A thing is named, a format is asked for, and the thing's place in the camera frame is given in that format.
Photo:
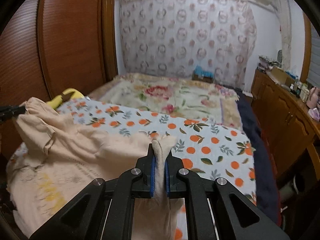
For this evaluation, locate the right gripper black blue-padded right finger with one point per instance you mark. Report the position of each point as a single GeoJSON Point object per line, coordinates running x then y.
{"type": "Point", "coordinates": [215, 209]}

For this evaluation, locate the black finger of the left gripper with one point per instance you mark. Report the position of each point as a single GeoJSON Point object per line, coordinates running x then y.
{"type": "Point", "coordinates": [8, 112]}

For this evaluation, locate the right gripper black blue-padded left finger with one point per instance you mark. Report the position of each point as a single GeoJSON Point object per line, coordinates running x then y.
{"type": "Point", "coordinates": [103, 209]}

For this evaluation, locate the beige printed t-shirt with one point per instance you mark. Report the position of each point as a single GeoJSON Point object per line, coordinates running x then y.
{"type": "Point", "coordinates": [60, 158]}

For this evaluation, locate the yellow garment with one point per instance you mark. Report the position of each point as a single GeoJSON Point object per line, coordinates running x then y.
{"type": "Point", "coordinates": [66, 95]}

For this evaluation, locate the dark navy bed cover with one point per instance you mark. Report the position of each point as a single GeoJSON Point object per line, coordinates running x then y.
{"type": "Point", "coordinates": [267, 192]}

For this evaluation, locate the orange-print white bed sheet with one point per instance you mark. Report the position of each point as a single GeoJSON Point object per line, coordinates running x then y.
{"type": "Point", "coordinates": [208, 149]}

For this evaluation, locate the brown wooden wardrobe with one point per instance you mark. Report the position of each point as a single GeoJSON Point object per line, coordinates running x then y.
{"type": "Point", "coordinates": [48, 46]}

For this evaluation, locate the floral beige blanket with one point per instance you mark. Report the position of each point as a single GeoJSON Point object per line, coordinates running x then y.
{"type": "Point", "coordinates": [182, 98]}

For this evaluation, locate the brown wooden dresser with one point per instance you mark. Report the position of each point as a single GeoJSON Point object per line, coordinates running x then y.
{"type": "Point", "coordinates": [287, 129]}

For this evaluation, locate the blue box on bed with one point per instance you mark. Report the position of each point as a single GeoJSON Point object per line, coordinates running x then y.
{"type": "Point", "coordinates": [202, 75]}

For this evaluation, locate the cardboard box on dresser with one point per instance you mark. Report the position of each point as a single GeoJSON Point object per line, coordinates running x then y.
{"type": "Point", "coordinates": [280, 77]}

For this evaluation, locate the pink kettle on dresser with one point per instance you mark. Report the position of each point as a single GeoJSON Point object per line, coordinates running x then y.
{"type": "Point", "coordinates": [313, 98]}

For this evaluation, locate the patterned lace curtain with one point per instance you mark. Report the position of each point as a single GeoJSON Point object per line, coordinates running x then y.
{"type": "Point", "coordinates": [173, 37]}

